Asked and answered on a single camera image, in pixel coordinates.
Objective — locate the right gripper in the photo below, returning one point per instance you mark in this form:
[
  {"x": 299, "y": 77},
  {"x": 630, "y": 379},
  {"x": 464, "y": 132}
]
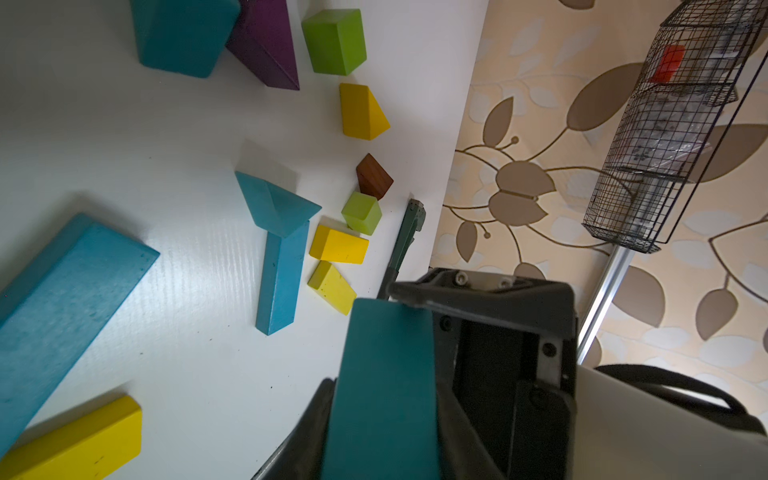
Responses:
[{"x": 506, "y": 347}]

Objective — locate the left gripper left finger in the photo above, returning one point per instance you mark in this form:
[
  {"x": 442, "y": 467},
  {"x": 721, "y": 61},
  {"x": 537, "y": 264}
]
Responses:
[{"x": 300, "y": 455}]

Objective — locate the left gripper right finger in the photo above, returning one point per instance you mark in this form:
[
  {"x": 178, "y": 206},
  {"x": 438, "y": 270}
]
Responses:
[{"x": 462, "y": 453}]

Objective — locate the teal triangle block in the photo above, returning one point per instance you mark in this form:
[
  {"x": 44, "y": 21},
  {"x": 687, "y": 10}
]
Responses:
[
  {"x": 274, "y": 209},
  {"x": 383, "y": 420}
]

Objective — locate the yellow triangle block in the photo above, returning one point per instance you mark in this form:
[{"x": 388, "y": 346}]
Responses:
[{"x": 362, "y": 116}]

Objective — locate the purple triangle block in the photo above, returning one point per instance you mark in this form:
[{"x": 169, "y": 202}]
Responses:
[{"x": 261, "y": 40}]

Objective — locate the teal trapezoid block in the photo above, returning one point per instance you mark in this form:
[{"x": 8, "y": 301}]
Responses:
[{"x": 183, "y": 36}]

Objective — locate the lime yellow rectangular block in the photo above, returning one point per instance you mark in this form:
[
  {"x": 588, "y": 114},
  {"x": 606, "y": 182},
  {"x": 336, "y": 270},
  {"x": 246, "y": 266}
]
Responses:
[{"x": 329, "y": 283}]

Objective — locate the light green cube lower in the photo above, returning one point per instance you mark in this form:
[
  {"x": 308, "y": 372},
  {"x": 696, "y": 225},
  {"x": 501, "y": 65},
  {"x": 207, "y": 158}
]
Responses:
[{"x": 362, "y": 213}]

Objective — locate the teal long block upright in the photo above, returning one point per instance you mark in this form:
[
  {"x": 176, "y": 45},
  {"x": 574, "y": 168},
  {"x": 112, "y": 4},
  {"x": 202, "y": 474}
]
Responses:
[{"x": 281, "y": 279}]

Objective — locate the yellow rectangular block right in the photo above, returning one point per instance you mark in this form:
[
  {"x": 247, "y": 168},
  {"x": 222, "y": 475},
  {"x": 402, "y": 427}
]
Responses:
[{"x": 336, "y": 246}]

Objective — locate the yellow rectangular block left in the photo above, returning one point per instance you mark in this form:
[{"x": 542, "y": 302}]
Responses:
[{"x": 92, "y": 447}]

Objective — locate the brown block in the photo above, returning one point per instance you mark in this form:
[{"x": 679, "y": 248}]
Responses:
[{"x": 373, "y": 179}]

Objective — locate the plastic bag in basket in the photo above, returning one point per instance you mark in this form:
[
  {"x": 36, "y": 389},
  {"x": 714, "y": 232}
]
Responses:
[{"x": 687, "y": 83}]

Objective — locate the teal long block diagonal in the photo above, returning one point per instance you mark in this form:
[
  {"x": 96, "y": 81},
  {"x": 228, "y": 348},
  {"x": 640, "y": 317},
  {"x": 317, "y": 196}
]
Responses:
[{"x": 56, "y": 307}]

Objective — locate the green cube upper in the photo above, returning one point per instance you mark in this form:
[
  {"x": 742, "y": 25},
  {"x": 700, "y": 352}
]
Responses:
[{"x": 335, "y": 41}]

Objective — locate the right wire basket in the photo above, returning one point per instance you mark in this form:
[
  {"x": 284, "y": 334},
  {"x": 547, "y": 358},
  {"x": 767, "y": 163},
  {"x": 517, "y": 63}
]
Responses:
[{"x": 638, "y": 212}]

